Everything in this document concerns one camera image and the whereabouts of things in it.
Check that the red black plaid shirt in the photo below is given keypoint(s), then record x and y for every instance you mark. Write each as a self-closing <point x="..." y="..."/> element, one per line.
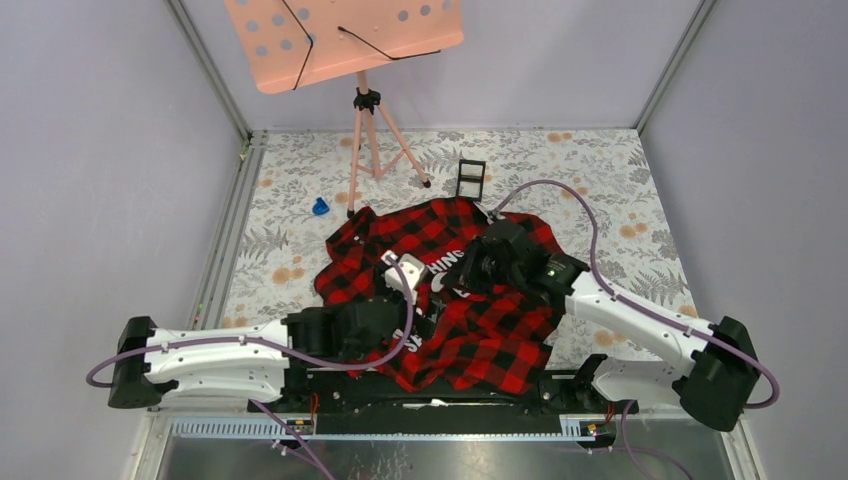
<point x="495" y="341"/>

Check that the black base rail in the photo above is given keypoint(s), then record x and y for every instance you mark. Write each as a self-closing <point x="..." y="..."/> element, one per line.
<point x="372" y="404"/>

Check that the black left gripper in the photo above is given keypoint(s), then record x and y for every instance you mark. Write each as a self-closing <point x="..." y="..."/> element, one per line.
<point x="404" y="328"/>

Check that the black brooch holder frame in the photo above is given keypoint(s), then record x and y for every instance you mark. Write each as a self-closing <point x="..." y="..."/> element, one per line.
<point x="471" y="179"/>

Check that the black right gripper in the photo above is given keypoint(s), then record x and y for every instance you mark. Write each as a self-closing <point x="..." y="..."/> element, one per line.
<point x="465" y="277"/>

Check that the floral patterned table mat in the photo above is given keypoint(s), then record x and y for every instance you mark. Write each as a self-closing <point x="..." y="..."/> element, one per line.
<point x="593" y="187"/>

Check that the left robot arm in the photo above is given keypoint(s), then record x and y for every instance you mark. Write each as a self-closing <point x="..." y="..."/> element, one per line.
<point x="256" y="362"/>

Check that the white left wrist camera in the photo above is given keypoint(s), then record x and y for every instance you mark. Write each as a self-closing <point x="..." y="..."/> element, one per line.
<point x="403" y="272"/>

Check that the small blue plastic object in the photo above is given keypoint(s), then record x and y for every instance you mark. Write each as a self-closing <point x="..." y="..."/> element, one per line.
<point x="320" y="207"/>

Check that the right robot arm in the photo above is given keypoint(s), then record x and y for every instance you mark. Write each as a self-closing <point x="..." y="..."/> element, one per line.
<point x="707" y="369"/>

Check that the pink music stand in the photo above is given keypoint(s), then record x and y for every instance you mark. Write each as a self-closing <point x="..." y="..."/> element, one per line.
<point x="293" y="44"/>

